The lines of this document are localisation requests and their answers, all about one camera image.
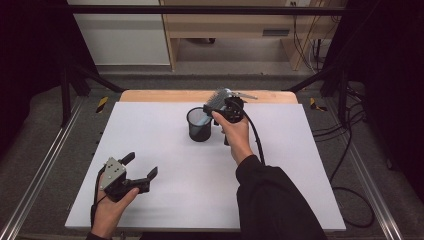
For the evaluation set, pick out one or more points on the person's left hand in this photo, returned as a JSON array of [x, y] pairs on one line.
[[108, 213]]

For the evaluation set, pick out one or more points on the silver aluminium rail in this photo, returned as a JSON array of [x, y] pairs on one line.
[[370, 190], [36, 181]]

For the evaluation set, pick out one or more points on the light blue hairbrush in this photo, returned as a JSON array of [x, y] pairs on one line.
[[218, 96]]

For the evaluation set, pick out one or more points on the black metal stand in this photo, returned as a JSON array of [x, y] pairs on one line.
[[342, 100], [65, 100]]

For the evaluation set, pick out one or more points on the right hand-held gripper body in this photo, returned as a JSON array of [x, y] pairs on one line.
[[233, 110]]

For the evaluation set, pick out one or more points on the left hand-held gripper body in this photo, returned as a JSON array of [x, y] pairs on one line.
[[113, 173]]

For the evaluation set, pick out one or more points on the black mesh pen cup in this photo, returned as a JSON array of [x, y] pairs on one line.
[[199, 135]]

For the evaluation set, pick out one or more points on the white cabinet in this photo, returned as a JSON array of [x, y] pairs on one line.
[[123, 40]]

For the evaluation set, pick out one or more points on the light wooden desk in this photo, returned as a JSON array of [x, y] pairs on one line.
[[230, 25]]

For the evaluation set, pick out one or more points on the person's right hand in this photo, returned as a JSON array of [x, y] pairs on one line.
[[236, 136]]

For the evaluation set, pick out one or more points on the black horizontal frame bar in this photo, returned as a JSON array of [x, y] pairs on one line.
[[200, 10]]

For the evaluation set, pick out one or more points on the wooden table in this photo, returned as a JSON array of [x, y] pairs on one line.
[[166, 96]]

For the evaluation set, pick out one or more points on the dark curtain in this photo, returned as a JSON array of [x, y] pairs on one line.
[[393, 66], [30, 50]]

